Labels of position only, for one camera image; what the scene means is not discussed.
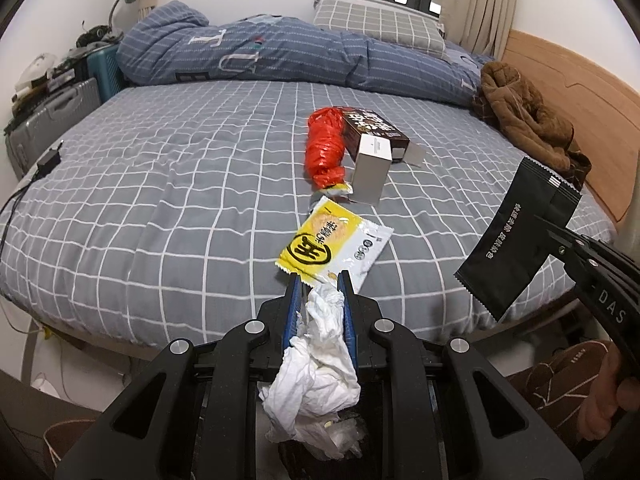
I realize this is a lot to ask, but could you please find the white appliance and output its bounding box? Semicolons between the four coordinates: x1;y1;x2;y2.
15;52;58;96

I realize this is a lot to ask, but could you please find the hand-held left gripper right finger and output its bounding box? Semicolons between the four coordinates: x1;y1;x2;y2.
336;269;586;480

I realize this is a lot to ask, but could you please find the teal suitcase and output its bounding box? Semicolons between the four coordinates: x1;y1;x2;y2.
85;42;123;103

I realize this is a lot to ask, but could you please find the silver foil wrapper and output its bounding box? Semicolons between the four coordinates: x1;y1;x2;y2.
312;182;353;206

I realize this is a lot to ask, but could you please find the bed with grey checked sheet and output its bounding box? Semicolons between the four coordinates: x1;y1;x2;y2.
30;29;640;376

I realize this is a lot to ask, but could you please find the tan bag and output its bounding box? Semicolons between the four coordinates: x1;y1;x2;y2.
44;420;101;466

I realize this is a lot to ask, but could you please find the white cable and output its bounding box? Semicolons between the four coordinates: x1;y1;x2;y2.
0;295;48;391

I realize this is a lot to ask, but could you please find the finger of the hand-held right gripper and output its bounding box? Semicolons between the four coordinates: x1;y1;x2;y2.
570;236;640;291
532;215;601;286

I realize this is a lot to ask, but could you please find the brown printed box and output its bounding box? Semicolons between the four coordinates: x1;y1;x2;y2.
332;106;426;168

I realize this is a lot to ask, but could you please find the grey suitcase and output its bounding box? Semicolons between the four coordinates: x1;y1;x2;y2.
6;77;103;181

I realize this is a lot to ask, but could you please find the blue striped quilt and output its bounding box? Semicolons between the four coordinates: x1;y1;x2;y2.
116;2;493;108

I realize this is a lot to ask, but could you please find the person's right hand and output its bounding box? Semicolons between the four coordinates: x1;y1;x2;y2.
582;342;638;456

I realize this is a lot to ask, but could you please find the black lined trash bin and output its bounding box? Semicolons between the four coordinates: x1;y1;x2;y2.
277;407;371;480

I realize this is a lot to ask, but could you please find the yellow and white packet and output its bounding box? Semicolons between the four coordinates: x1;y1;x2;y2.
276;196;394;288

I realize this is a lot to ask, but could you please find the black charger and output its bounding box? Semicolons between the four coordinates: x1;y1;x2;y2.
37;139;65;176

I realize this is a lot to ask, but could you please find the white tissue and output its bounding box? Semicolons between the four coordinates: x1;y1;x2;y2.
259;282;362;443

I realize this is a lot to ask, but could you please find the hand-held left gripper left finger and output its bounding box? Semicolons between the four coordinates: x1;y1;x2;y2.
54;274;306;480

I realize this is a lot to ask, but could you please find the black electronic device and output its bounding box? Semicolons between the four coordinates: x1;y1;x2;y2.
47;60;88;92

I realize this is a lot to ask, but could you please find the grey checked pillow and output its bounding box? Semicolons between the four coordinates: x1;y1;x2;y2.
312;0;448;58

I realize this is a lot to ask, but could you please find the brown fleece garment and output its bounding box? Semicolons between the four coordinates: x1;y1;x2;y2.
472;61;593;191

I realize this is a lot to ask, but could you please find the black foil packet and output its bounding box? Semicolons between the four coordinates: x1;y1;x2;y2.
453;156;582;323

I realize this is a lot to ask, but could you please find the black charger cable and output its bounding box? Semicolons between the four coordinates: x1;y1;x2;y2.
0;170;41;253

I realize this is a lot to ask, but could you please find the red plastic bag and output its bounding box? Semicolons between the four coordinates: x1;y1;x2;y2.
305;106;348;191

